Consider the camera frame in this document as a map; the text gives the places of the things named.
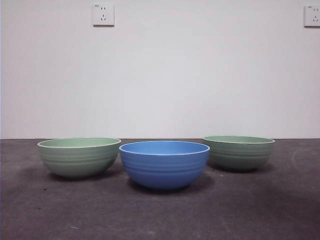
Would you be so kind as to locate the blue ribbed bowl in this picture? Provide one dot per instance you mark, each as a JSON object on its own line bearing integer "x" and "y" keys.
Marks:
{"x": 163, "y": 170}

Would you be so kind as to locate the white wall socket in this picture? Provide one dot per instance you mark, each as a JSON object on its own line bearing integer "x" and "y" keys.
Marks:
{"x": 312, "y": 16}
{"x": 104, "y": 15}

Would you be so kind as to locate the green ribbed bowl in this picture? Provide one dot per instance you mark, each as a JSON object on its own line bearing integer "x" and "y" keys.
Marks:
{"x": 77, "y": 162}
{"x": 240, "y": 157}

